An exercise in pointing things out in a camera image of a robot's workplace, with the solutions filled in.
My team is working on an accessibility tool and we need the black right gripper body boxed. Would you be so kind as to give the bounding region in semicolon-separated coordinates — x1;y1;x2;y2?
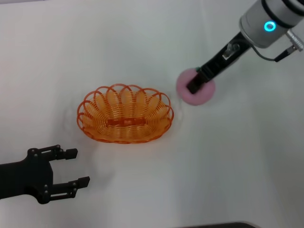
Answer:
199;31;251;80

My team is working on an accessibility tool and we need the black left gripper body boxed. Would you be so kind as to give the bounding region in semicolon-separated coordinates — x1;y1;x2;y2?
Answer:
0;153;54;205

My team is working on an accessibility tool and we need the pink toy peach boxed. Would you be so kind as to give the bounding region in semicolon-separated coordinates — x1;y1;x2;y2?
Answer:
175;67;217;106

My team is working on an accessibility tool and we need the clear cable plug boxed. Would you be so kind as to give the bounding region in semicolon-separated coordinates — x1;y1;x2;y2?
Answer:
222;43;239;58

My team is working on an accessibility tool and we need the dark rounded robot base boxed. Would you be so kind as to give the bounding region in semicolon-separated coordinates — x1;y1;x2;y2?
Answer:
184;221;258;228

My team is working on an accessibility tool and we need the grey right arm cable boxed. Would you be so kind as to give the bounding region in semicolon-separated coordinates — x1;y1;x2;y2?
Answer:
251;44;297;63

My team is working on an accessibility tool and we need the orange plastic wire basket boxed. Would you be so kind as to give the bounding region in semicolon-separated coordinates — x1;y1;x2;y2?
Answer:
76;83;175;144

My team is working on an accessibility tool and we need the silver cable connector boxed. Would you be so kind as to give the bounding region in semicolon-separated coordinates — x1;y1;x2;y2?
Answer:
285;28;304;52

